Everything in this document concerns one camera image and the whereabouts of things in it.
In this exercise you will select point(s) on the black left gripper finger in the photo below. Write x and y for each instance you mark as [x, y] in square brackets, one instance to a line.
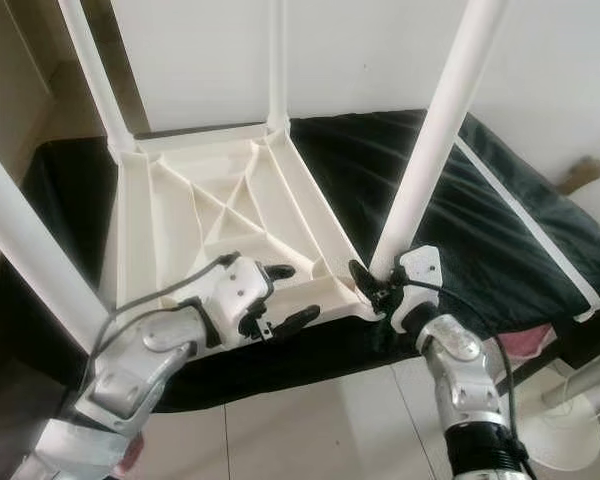
[280, 271]
[296, 320]

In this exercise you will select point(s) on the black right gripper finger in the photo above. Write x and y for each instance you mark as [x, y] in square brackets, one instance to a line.
[364, 282]

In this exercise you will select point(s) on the black table cloth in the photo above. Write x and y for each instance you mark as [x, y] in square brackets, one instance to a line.
[510, 250]

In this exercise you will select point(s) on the pink soft item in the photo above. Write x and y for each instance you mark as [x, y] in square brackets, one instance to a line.
[133, 455]
[530, 342]

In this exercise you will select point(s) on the long white flat strip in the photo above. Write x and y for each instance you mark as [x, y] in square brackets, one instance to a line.
[530, 225]

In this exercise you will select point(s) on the small brown object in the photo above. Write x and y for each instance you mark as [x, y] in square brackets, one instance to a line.
[585, 175]

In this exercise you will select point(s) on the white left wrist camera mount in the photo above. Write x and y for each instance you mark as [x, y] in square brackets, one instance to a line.
[240, 290]

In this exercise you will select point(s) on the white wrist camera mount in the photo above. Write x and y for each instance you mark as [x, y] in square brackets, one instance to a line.
[418, 278]
[240, 290]

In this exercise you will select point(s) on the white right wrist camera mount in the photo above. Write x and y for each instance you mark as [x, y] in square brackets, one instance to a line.
[418, 278]

